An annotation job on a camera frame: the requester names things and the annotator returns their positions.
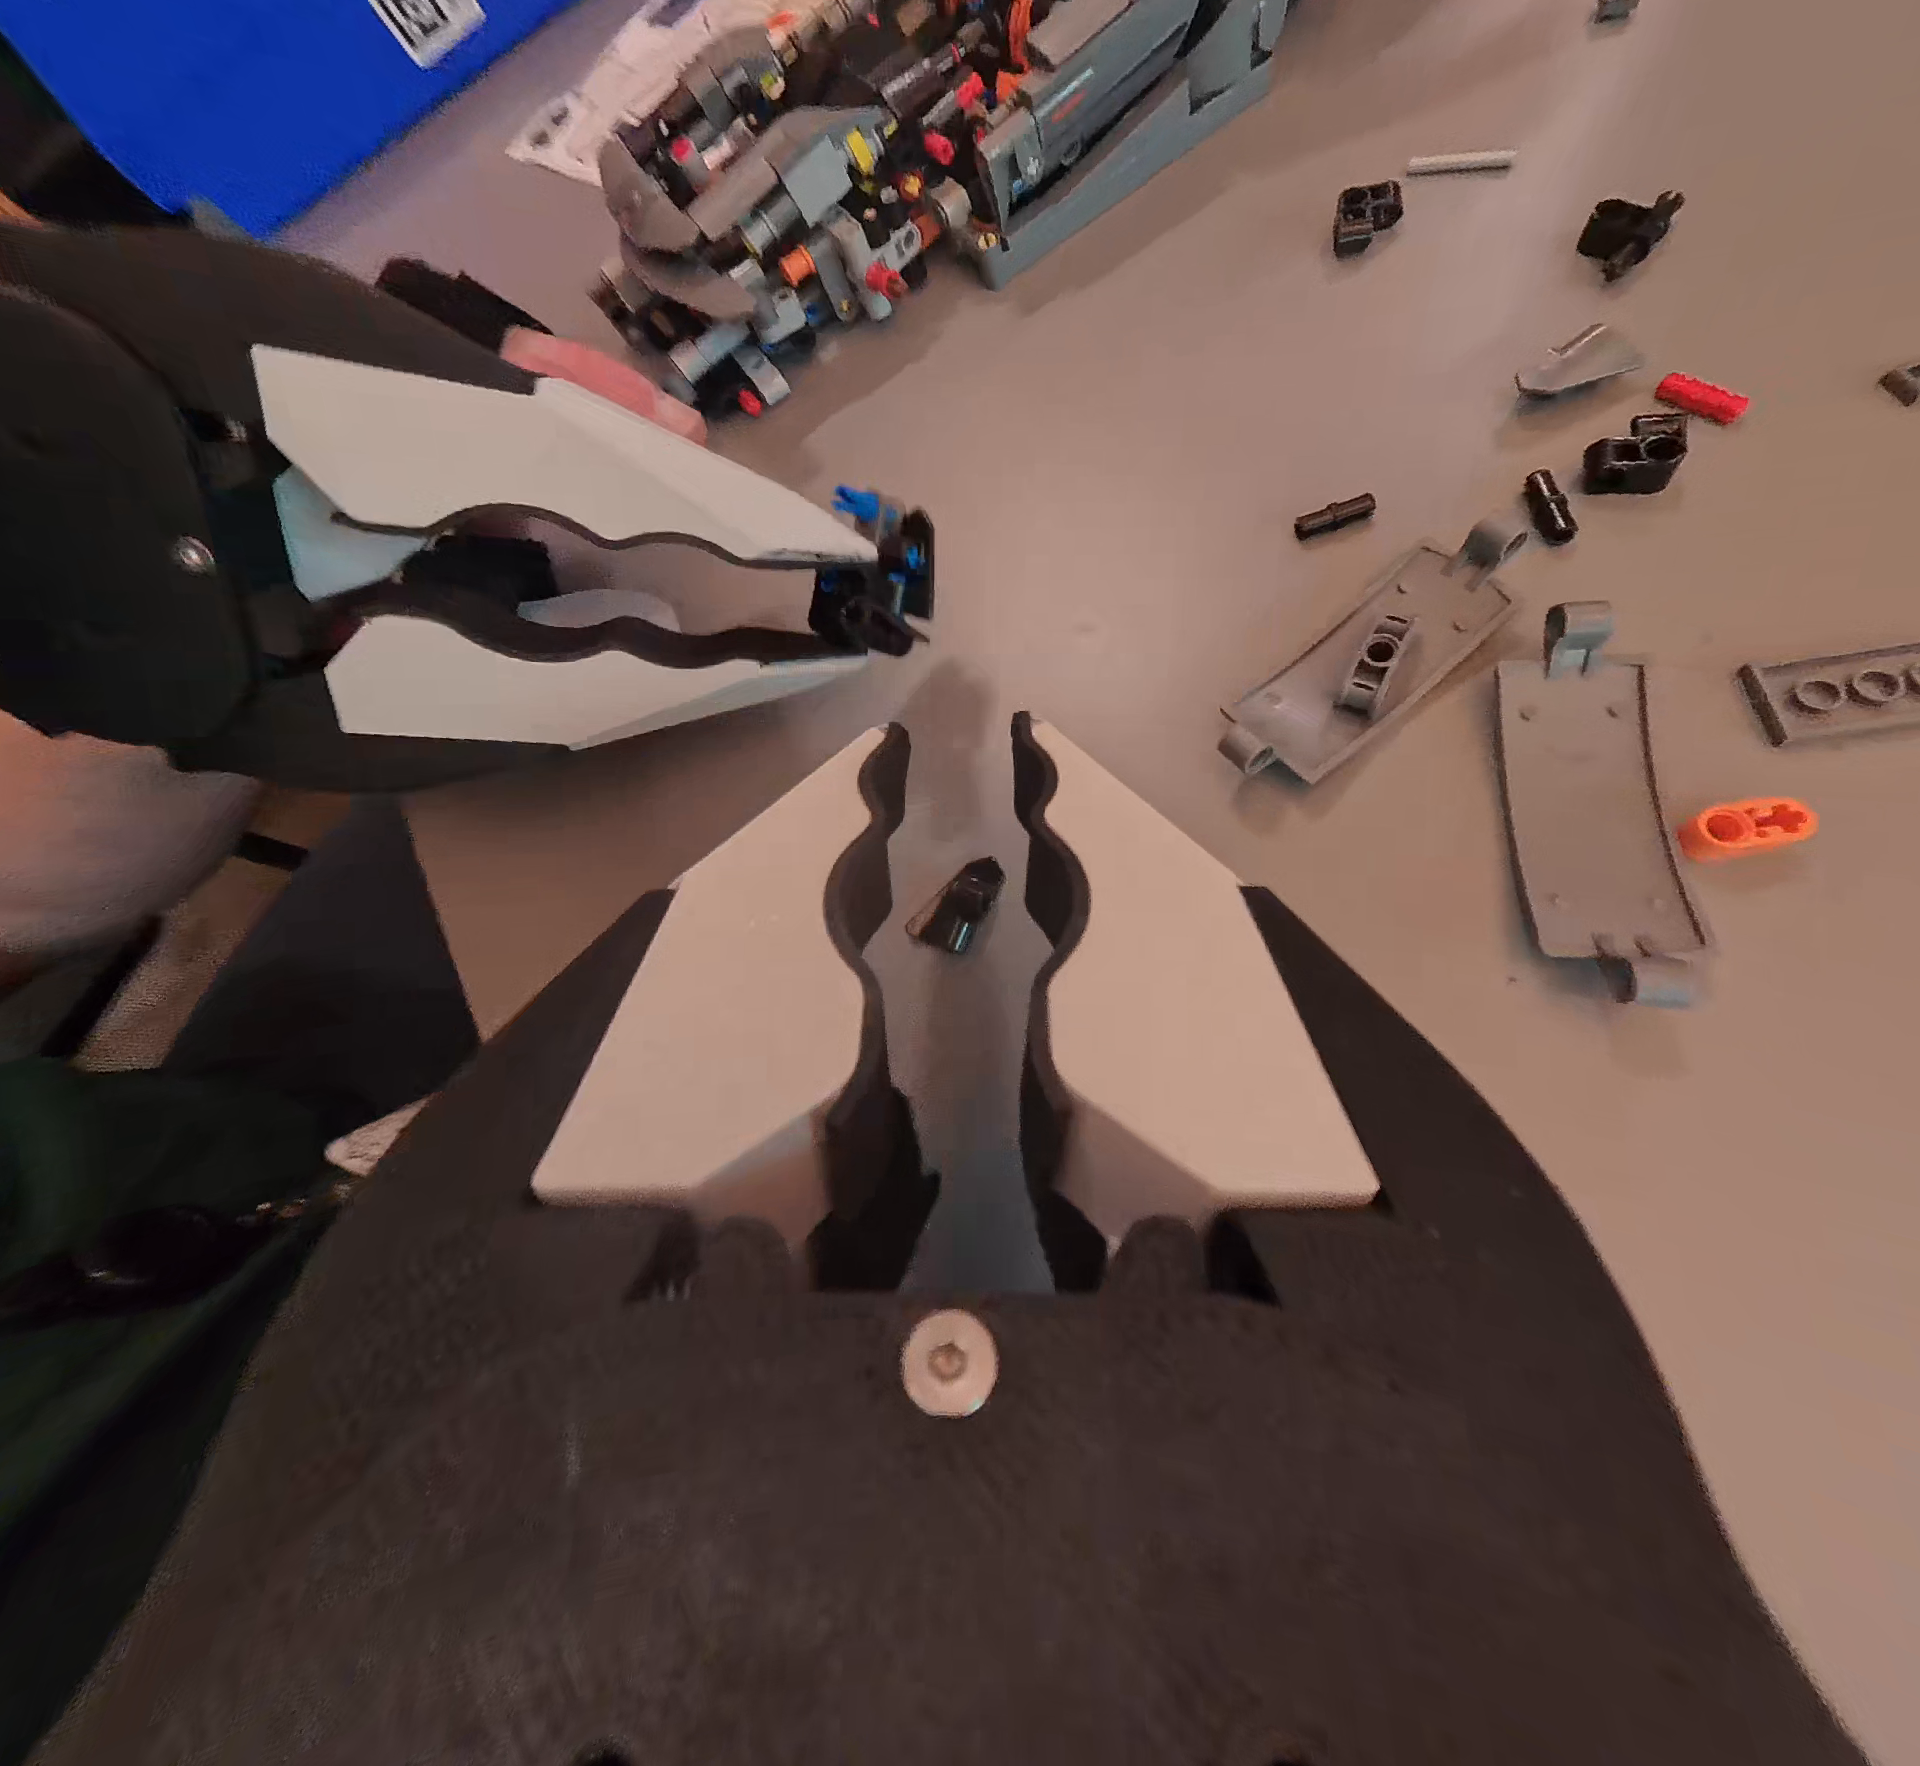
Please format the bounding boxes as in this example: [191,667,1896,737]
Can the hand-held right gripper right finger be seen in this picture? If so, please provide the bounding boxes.
[1013,712,1382,1297]

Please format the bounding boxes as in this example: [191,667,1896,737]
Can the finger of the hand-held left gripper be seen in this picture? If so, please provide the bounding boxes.
[252,346,883,601]
[320,582,902,755]

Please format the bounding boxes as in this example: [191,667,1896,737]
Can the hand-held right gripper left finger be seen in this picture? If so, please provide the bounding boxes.
[533,722,940,1297]

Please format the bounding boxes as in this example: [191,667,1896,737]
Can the small black lego piece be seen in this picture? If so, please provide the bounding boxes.
[903,858,1007,959]

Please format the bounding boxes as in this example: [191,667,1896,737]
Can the black lego assembly blue pins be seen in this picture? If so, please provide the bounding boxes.
[809,489,940,662]

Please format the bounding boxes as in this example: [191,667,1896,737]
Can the grey curved lego panel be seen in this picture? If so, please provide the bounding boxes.
[1494,603,1712,1008]

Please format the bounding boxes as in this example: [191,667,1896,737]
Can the grey lego car model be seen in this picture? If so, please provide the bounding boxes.
[592,0,1501,426]

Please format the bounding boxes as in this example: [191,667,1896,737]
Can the grey lego panel with beam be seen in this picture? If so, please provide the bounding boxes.
[1219,516,1532,787]

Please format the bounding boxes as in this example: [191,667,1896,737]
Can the orange lego beam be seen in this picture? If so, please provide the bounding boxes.
[1678,798,1818,863]

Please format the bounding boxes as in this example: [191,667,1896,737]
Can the grey lego plate with holes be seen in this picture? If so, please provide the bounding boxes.
[1737,647,1920,749]

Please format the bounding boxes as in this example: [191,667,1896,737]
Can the black double lego connector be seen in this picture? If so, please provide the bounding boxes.
[1583,413,1693,497]

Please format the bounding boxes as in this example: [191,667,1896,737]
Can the grey lego wedge piece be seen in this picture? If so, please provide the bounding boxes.
[1515,325,1647,400]

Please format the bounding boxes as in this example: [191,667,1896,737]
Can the black lego connector with pin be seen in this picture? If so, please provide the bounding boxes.
[1574,191,1687,282]

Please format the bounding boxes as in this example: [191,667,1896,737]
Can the person's left hand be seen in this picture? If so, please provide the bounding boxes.
[502,325,708,446]

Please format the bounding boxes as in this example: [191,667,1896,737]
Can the white sticker sheet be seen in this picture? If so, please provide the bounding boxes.
[507,0,856,185]

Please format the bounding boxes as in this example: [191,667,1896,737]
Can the blue plastic bin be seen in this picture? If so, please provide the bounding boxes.
[0,0,680,239]

